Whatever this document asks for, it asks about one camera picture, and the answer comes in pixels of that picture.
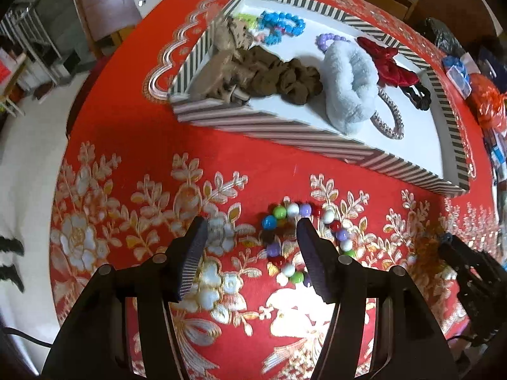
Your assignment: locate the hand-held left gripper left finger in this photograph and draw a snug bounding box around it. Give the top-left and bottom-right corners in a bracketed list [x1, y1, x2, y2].
[42, 216, 210, 380]

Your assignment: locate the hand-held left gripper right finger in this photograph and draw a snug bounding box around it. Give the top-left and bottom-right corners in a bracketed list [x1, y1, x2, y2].
[296, 218, 462, 380]

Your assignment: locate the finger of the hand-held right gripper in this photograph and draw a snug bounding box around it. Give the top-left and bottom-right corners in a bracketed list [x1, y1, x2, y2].
[437, 232, 478, 272]

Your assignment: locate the multicolour bead bracelet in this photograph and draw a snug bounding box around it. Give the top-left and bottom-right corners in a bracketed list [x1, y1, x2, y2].
[260, 202, 359, 288]

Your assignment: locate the clear crystal bracelet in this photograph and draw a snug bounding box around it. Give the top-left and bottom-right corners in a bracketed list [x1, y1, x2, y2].
[370, 86, 406, 140]

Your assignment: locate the striped cardboard tray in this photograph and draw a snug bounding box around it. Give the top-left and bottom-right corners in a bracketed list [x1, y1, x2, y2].
[168, 0, 482, 197]

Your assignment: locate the black hair tie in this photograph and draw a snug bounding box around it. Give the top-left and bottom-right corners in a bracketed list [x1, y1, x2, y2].
[401, 82, 433, 112]

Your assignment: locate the fluffy light blue scrunchie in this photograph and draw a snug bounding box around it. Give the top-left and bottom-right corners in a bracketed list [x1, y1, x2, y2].
[322, 41, 382, 135]

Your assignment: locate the brown scrunchie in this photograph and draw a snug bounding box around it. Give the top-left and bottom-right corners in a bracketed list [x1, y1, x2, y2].
[234, 45, 324, 106]

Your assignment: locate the beige hair claw clip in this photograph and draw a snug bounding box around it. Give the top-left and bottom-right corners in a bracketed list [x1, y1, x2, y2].
[190, 49, 253, 106]

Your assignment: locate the red velvet scrunchie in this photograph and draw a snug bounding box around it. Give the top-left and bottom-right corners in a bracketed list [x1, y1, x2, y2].
[356, 36, 421, 88]

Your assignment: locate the purple bead bracelet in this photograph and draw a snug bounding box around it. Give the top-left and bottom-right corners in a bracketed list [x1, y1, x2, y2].
[316, 32, 352, 54]

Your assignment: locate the pastel flower bead bracelet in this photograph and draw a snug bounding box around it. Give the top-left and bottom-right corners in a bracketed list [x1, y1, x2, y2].
[234, 13, 283, 45]

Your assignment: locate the blue bead bracelet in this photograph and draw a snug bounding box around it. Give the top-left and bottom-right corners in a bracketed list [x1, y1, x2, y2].
[259, 10, 307, 36]

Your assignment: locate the red floral tablecloth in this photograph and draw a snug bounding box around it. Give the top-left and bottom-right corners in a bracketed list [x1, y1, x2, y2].
[49, 0, 502, 380]

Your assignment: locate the orange plastic bag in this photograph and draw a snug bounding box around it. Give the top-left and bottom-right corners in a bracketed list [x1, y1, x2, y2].
[469, 76, 507, 128]

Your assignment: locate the blue tissue packet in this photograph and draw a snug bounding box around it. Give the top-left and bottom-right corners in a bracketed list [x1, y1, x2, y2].
[441, 54, 474, 98]

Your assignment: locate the black plastic bag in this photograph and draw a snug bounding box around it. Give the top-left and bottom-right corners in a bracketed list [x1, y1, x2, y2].
[425, 17, 467, 59]

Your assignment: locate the brown seat wooden chair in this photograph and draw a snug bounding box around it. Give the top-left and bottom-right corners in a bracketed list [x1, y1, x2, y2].
[69, 0, 146, 59]

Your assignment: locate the metal rack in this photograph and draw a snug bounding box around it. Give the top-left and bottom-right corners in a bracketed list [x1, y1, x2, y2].
[0, 1, 55, 85]

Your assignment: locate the black cable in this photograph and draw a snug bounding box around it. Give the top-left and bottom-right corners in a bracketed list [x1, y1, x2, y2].
[3, 326, 53, 350]

